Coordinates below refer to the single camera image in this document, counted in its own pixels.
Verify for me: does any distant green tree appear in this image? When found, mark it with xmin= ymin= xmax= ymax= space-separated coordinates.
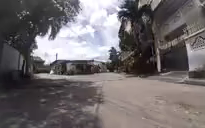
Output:
xmin=107 ymin=46 xmax=122 ymax=72

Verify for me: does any low building with dark roof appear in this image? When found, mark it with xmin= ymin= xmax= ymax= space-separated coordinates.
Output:
xmin=49 ymin=59 xmax=108 ymax=75

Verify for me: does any tall palm tree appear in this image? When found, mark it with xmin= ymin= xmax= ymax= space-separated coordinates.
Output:
xmin=117 ymin=0 xmax=157 ymax=76

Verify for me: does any grey concrete road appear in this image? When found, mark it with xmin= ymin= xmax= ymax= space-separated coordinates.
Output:
xmin=0 ymin=71 xmax=205 ymax=128

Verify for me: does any large leafy tree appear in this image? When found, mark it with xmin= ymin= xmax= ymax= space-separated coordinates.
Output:
xmin=0 ymin=0 xmax=83 ymax=78

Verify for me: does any grey multi-storey building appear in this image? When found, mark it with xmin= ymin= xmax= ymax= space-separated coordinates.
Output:
xmin=137 ymin=0 xmax=205 ymax=80

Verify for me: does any raised concrete kerb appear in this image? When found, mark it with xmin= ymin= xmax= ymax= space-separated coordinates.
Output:
xmin=158 ymin=70 xmax=205 ymax=88

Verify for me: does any pale boundary wall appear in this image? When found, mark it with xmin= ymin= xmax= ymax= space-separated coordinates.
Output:
xmin=0 ymin=42 xmax=26 ymax=81

